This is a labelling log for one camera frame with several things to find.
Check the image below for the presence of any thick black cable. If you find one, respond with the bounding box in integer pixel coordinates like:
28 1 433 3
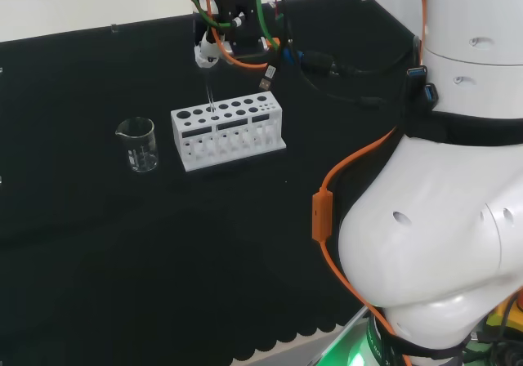
292 34 422 110

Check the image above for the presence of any black cloth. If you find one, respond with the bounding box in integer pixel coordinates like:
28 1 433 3
0 0 422 366

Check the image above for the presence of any clear glass beaker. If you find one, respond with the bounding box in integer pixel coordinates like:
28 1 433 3
114 117 160 174

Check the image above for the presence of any black white five-finger hand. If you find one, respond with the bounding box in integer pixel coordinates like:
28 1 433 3
192 14 225 70

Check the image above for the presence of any orange cable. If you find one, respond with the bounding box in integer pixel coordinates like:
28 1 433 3
202 0 431 366

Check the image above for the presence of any black usb cable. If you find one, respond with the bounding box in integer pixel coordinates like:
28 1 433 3
258 0 293 94

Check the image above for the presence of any white test tube rack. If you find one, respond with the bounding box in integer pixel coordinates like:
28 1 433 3
170 90 288 173

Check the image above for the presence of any yellow stop button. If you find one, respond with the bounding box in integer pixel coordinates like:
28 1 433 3
485 294 523 333

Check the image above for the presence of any clear glass rod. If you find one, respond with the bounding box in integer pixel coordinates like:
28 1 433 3
203 66 217 114

